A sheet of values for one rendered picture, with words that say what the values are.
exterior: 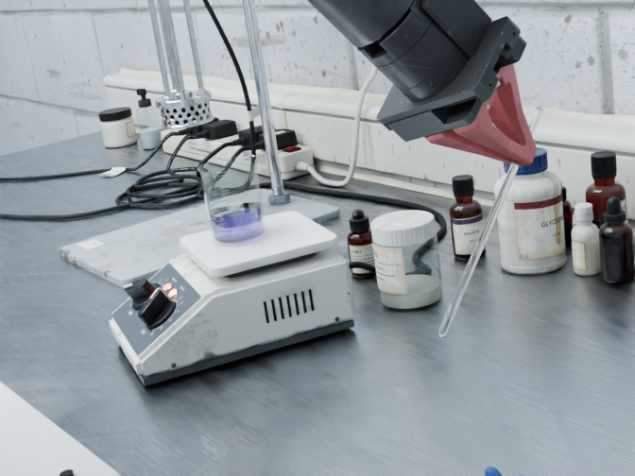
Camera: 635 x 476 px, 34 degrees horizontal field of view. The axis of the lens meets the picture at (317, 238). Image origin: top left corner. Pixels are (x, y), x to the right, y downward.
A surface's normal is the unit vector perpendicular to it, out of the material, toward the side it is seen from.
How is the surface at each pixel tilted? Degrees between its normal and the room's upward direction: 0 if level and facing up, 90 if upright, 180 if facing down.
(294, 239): 0
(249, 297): 90
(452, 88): 40
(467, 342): 0
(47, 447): 3
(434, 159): 90
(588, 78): 90
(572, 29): 90
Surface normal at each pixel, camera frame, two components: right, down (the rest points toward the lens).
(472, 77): -0.70, -0.58
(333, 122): -0.82, 0.28
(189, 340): 0.36, 0.23
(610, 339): -0.14, -0.95
